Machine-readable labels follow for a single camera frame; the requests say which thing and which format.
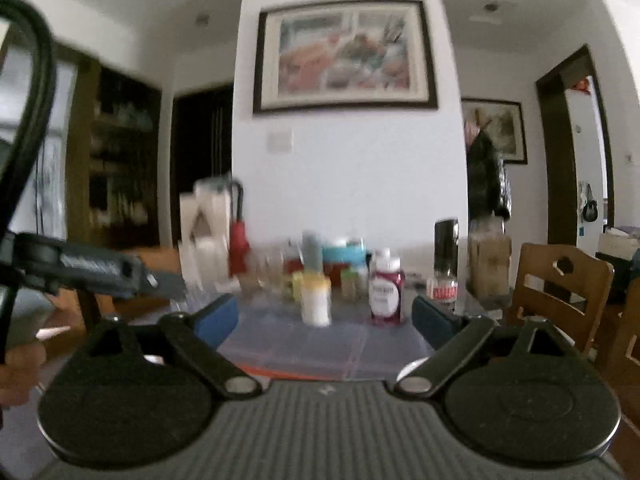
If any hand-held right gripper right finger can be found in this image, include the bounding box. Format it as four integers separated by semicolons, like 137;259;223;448
394;294;577;402

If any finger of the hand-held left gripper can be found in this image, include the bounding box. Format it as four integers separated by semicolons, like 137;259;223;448
142;267;189;301

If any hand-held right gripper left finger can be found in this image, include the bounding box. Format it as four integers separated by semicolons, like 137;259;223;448
80;292;263;402

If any orange cardboard box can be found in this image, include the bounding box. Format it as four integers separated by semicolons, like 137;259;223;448
232;357;417;382

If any person's left hand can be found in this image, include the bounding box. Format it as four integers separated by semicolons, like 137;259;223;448
0;342;49;407

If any wooden chair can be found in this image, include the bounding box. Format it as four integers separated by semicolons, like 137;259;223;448
50;245;182;357
504;242;615;357
594;277;640;403

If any glass bottle red label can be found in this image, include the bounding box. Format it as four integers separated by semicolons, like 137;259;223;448
427;267;460;314

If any purple vitamin bottle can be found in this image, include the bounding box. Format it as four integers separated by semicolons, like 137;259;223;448
368;248;407;325

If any white paper bag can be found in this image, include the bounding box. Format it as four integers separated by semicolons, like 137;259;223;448
178;177;236;292

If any clear glass jar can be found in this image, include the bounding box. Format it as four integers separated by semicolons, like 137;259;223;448
254;252;286;294

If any black thermos flask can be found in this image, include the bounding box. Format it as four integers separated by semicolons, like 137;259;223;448
433;217;460;281

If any brown cardboard carton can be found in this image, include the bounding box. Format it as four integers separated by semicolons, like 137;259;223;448
467;217;514;309

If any red folded umbrella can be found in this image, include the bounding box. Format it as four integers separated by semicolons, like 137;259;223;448
228;179;251;276

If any small green-lidded jar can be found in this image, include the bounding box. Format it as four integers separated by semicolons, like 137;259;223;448
339;267;369;301

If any yellow white mug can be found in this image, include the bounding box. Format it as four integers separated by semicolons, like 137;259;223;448
299;272;334;327

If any teal plastic container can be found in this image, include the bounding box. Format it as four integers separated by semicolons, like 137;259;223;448
322;242;366;276

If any dark wooden cabinet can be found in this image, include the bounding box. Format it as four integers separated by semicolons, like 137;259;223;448
67;54;164;252

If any grey bottle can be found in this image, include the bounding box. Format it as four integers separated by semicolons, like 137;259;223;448
301;230;324;274

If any black hanging bag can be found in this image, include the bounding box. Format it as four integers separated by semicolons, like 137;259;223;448
582;183;600;222

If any small framed painting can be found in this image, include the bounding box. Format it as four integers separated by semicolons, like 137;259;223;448
460;97;529;165

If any large framed painting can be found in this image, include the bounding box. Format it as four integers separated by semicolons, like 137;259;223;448
252;0;440;116

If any black braided cable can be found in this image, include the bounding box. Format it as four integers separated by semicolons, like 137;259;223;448
0;0;57;367

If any white wall switch panel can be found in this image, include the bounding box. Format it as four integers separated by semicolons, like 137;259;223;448
267;129;294;154

